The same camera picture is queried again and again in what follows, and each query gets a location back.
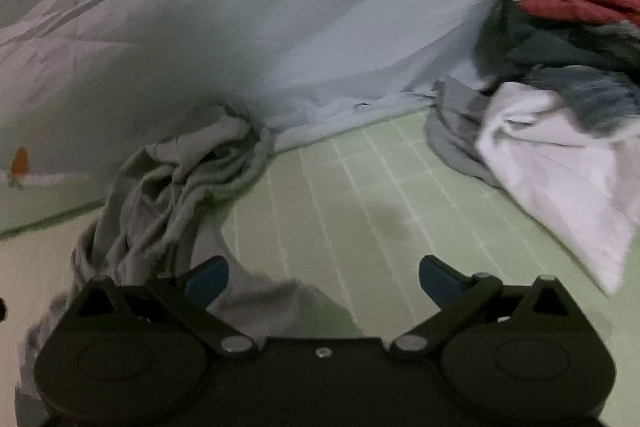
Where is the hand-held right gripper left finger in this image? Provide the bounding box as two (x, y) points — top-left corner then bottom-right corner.
(67, 255), (258, 355)

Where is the grey cloth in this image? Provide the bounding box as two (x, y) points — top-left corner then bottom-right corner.
(425, 76), (501, 188)

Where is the light blue carrot-print sheet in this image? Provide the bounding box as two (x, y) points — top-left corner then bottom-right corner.
(0, 0), (621, 238)

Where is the faded denim garment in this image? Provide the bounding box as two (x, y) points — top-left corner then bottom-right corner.
(530, 66), (640, 132)

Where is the white shirt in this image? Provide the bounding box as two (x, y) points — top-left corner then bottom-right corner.
(475, 82), (640, 295)

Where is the red cloth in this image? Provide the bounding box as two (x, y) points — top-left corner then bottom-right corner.
(517, 0), (640, 28)

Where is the light grey garment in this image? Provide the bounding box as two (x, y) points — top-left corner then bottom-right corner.
(15, 104), (366, 427)

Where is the dark green cloth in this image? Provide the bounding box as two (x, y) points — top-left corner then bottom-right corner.
(475, 0), (640, 92)

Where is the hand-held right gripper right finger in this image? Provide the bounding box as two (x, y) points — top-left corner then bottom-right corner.
(389, 255), (583, 353)

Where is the green checked mat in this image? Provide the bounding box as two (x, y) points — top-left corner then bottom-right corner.
(0, 104), (640, 358)

